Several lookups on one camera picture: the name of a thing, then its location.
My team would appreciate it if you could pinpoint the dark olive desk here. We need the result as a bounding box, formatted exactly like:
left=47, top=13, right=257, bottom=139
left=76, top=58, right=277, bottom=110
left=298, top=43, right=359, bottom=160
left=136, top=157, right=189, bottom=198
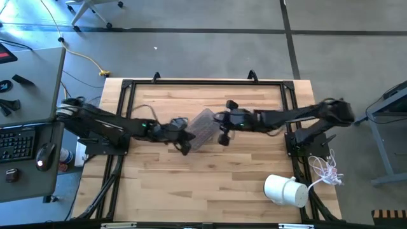
left=0, top=121, right=66, bottom=204

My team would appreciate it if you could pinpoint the black computer mouse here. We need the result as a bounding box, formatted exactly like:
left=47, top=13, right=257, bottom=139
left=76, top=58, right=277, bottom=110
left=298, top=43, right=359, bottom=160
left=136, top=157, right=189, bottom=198
left=35, top=142, right=57, bottom=172

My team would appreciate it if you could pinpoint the black strap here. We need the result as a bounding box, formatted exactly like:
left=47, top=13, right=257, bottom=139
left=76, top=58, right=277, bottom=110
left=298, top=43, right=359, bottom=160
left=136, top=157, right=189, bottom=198
left=0, top=99, right=22, bottom=117

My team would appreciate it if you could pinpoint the office chair base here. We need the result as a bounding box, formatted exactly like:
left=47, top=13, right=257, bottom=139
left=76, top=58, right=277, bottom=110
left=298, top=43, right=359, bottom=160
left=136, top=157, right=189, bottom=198
left=65, top=0, right=124, bottom=32

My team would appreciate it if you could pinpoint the white blue drink can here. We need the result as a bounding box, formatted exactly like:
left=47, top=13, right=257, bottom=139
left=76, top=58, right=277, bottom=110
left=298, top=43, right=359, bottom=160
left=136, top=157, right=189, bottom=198
left=59, top=148, right=74, bottom=172

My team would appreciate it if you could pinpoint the white coiled cable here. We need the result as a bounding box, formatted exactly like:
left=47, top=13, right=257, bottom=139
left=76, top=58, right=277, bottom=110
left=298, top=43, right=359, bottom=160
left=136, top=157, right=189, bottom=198
left=307, top=148, right=345, bottom=191

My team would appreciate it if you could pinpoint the silver bracket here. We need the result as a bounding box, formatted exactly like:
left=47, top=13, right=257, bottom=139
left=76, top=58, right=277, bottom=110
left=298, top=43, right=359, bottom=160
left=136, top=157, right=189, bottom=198
left=279, top=223, right=315, bottom=229
left=100, top=222, right=137, bottom=229

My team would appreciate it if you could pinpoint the white cylinder lamp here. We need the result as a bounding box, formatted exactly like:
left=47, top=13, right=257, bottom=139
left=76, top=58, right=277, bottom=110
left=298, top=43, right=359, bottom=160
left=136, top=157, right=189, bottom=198
left=263, top=174, right=310, bottom=209

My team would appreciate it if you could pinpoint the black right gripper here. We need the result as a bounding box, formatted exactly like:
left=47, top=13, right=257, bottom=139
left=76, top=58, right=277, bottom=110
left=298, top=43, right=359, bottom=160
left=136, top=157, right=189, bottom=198
left=214, top=99, right=255, bottom=147

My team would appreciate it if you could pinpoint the black keyboard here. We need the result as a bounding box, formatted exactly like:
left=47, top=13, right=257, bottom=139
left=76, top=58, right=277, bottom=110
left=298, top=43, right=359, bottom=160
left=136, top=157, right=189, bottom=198
left=0, top=127, right=36, bottom=163

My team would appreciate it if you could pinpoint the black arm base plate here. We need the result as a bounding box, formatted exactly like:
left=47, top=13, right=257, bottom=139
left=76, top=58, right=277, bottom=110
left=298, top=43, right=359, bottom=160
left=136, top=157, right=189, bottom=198
left=285, top=130, right=337, bottom=158
left=77, top=132, right=131, bottom=156

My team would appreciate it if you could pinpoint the white box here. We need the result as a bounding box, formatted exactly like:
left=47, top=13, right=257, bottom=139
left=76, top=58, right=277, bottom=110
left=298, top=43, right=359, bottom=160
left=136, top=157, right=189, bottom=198
left=74, top=142, right=88, bottom=168

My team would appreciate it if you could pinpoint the small black device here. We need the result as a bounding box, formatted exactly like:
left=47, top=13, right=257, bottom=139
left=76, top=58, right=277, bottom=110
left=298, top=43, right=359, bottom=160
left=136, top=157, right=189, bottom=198
left=5, top=167, right=21, bottom=183

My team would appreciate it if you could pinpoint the grey desk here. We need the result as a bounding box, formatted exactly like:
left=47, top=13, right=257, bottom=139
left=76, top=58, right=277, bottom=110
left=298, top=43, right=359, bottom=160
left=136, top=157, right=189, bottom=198
left=0, top=46, right=67, bottom=128

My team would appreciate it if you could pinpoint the red black mat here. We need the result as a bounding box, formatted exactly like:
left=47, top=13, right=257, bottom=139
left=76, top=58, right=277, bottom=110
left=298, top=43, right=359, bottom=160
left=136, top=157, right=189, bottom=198
left=0, top=43, right=18, bottom=65

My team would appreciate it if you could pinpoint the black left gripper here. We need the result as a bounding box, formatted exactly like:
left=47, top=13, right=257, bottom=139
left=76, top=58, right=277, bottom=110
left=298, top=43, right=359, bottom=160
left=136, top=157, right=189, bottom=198
left=158, top=118, right=195, bottom=156

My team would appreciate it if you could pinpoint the orange black striped block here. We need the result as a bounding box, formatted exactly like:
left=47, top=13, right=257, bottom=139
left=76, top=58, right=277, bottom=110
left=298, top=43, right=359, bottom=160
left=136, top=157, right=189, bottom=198
left=371, top=209, right=407, bottom=227

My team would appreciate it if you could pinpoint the clear plastic pencil box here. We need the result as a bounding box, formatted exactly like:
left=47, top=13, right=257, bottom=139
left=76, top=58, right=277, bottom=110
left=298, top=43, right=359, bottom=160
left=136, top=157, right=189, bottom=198
left=186, top=108, right=225, bottom=152

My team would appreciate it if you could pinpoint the black strip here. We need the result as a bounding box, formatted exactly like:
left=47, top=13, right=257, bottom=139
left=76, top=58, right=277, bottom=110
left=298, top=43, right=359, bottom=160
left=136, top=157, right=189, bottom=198
left=11, top=74, right=35, bottom=87

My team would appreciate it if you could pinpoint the workbench with grey legs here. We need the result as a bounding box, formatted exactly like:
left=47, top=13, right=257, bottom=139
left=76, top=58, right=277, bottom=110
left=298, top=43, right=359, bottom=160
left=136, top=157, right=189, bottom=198
left=354, top=81, right=407, bottom=187

